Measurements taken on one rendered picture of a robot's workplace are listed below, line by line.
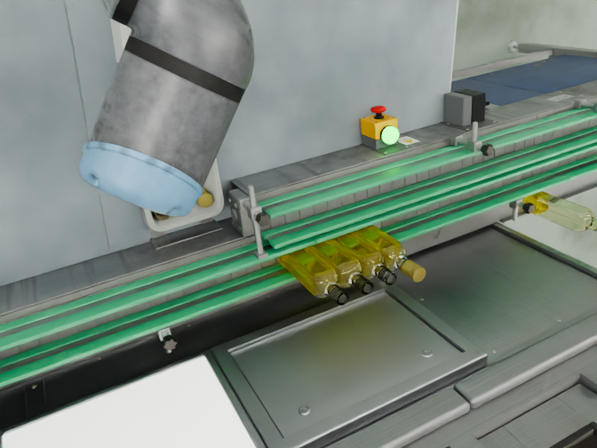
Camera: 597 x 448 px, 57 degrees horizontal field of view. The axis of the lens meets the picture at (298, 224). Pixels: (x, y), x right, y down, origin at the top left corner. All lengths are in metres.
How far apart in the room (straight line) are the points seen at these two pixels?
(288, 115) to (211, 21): 0.87
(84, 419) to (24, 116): 0.60
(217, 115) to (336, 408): 0.68
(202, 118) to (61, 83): 0.73
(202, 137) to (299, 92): 0.87
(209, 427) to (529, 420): 0.58
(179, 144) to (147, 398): 0.74
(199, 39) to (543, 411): 0.90
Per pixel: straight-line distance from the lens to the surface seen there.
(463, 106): 1.56
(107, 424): 1.14
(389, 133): 1.40
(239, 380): 1.13
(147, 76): 0.50
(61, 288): 1.23
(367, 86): 1.46
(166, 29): 0.50
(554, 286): 1.47
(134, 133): 0.50
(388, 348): 1.17
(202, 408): 1.10
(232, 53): 0.50
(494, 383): 1.12
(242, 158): 1.33
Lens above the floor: 1.94
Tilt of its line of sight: 55 degrees down
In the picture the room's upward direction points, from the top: 128 degrees clockwise
